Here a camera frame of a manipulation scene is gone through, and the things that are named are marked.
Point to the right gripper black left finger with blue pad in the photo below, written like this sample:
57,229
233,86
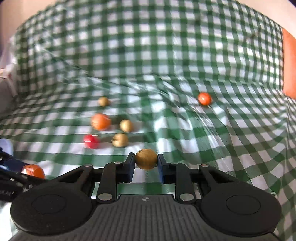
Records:
85,177

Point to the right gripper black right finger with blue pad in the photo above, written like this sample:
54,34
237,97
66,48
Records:
205,177

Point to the red round fruit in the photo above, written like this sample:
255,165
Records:
91,141

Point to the tan round fruit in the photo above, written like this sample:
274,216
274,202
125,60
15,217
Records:
146,159

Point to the small tan fruit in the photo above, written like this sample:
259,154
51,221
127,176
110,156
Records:
126,126
103,101
120,140

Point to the orange peach fruit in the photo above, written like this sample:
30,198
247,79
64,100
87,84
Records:
100,121

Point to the green white checkered cloth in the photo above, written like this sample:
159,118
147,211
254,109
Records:
151,59

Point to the orange cushion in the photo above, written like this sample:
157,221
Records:
289,61

